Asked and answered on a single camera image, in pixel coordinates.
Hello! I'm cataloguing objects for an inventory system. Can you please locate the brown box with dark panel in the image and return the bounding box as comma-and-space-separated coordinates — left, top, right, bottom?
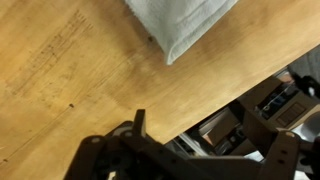
238, 74, 317, 132

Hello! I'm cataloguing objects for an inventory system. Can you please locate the silver aluminium rail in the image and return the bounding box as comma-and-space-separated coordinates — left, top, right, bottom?
179, 132, 210, 158

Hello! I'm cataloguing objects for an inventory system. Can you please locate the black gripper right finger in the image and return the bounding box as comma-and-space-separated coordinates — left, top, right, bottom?
242, 109, 320, 180

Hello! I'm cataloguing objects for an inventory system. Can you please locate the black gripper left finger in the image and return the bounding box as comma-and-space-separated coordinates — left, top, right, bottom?
63, 109, 214, 180

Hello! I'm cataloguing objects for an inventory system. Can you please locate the white cloth towel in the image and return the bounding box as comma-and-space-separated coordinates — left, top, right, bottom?
124, 0, 240, 66

